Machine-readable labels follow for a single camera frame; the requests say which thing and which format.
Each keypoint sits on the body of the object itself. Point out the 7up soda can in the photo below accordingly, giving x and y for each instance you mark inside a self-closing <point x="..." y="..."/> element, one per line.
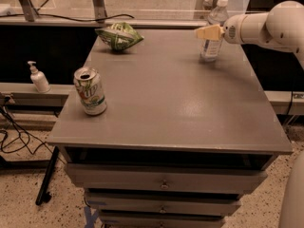
<point x="88" y="84"/>

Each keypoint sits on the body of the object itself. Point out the grey drawer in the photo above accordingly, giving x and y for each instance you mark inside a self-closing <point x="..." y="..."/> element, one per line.
<point x="153" y="220"/>
<point x="156" y="178"/>
<point x="166" y="204"/>

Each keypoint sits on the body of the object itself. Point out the black metal stand leg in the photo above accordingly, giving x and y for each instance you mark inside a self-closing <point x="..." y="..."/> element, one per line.
<point x="44" y="195"/>

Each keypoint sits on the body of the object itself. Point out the top grey drawer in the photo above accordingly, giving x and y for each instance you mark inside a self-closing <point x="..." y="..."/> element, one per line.
<point x="156" y="178"/>

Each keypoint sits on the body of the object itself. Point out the green chip bag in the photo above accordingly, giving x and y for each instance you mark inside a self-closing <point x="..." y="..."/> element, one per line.
<point x="119" y="36"/>

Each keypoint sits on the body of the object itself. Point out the middle metal frame post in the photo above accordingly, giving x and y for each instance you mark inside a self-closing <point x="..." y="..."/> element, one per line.
<point x="99" y="10"/>

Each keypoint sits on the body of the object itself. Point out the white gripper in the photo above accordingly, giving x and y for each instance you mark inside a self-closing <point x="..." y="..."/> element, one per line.
<point x="230" y="30"/>

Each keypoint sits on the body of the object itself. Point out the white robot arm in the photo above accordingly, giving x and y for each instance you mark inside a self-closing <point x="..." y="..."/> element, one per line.
<point x="280" y="29"/>

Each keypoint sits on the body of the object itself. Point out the clear plastic water bottle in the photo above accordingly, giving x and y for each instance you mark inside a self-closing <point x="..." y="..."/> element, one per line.
<point x="214" y="35"/>

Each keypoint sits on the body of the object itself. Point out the white pump dispenser bottle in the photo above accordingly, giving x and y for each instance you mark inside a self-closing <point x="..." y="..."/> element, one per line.
<point x="38" y="78"/>

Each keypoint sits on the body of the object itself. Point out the blue tape on floor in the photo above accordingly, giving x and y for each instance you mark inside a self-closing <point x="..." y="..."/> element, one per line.
<point x="90" y="217"/>

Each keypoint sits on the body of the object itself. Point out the middle grey drawer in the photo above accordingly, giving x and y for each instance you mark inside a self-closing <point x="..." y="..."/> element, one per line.
<point x="166" y="204"/>

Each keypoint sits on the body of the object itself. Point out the bottom grey drawer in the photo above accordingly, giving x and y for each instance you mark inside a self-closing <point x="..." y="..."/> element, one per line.
<point x="153" y="220"/>

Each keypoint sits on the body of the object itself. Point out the left metal frame post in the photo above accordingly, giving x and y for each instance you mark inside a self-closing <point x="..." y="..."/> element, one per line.
<point x="28" y="10"/>

